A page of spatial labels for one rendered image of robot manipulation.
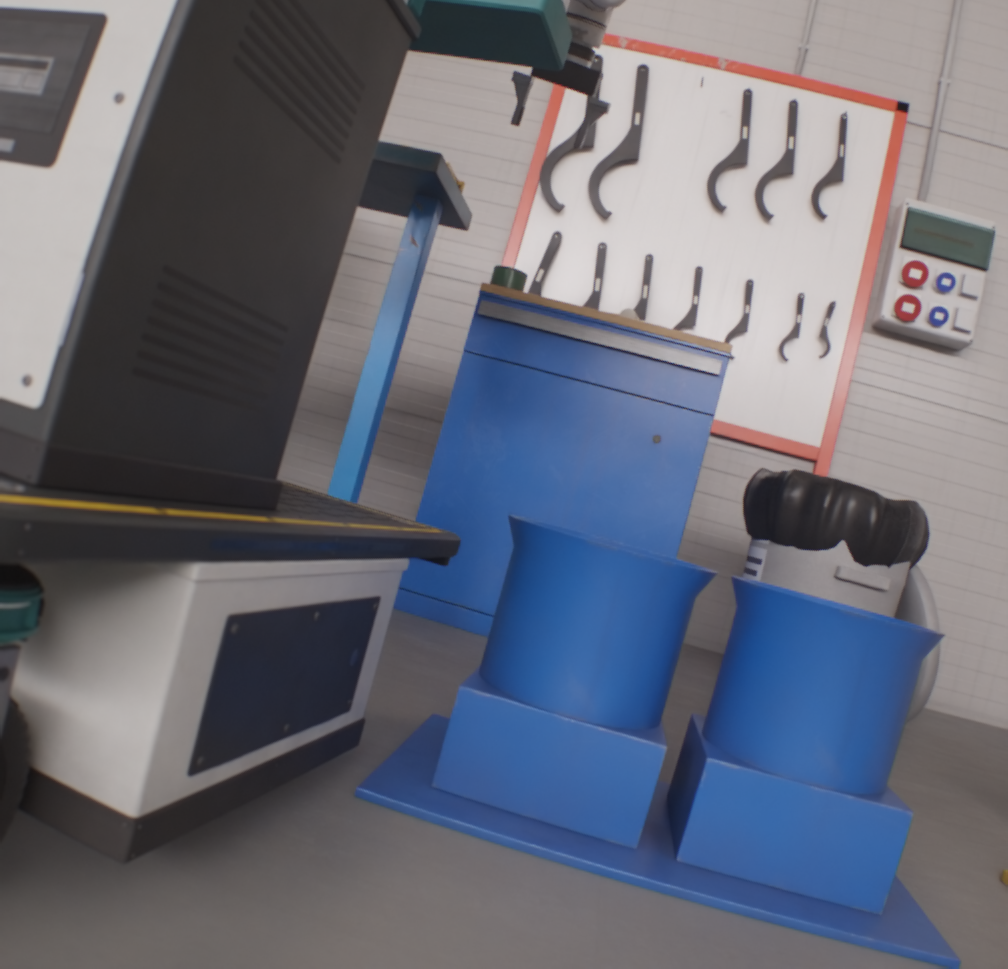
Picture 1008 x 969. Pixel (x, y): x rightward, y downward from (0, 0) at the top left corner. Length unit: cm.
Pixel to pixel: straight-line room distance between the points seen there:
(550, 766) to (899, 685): 45
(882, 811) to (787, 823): 12
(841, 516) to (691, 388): 53
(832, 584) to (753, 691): 138
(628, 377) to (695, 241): 140
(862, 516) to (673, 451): 54
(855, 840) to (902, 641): 25
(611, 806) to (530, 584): 30
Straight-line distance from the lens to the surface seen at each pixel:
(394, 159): 204
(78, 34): 73
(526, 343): 252
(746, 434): 365
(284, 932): 83
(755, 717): 120
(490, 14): 126
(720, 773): 118
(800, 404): 371
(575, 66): 183
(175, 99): 68
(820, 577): 256
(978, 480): 391
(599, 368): 249
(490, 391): 251
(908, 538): 265
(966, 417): 392
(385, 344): 212
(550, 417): 248
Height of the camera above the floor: 40
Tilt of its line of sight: 3 degrees up
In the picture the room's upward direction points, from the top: 16 degrees clockwise
